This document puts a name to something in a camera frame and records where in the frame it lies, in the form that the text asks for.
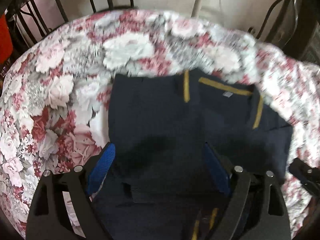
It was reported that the navy blue school cardigan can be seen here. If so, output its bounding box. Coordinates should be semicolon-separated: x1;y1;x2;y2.
94;69;293;239

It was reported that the floral rose bedspread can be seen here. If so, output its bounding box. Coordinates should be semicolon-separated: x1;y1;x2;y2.
1;10;319;237

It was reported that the red plush pillow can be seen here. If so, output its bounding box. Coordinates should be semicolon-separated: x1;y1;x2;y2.
0;14;13;64

